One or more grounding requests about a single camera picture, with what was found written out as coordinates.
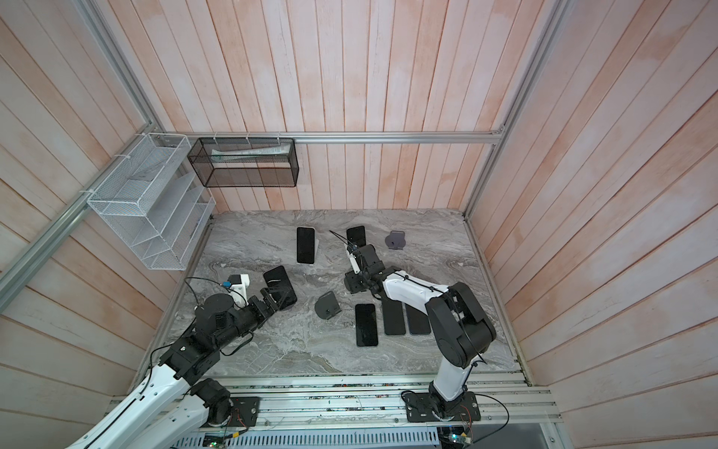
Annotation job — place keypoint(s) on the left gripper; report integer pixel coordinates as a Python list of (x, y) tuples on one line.
[(269, 301)]

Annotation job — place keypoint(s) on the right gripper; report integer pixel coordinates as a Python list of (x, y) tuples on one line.
[(353, 282)]

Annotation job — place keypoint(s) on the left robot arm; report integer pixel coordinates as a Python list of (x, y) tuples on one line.
[(175, 398)]

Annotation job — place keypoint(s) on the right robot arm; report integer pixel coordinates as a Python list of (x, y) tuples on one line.
[(461, 328)]

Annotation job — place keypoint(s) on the purple grey phone stand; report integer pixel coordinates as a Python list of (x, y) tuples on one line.
[(396, 240)]

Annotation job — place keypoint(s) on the front middle black stand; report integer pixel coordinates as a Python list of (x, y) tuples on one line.
[(327, 306)]

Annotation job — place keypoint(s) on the black mesh basket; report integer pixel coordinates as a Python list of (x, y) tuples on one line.
[(245, 162)]

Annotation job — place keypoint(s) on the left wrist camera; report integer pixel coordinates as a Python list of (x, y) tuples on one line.
[(237, 285)]

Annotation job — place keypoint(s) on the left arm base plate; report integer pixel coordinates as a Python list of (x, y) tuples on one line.
[(239, 412)]

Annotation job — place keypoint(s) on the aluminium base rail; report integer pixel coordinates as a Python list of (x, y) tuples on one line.
[(373, 401)]

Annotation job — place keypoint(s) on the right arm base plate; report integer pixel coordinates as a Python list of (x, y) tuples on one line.
[(432, 407)]

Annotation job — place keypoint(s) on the white wire shelf rack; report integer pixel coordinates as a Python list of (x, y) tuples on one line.
[(156, 208)]

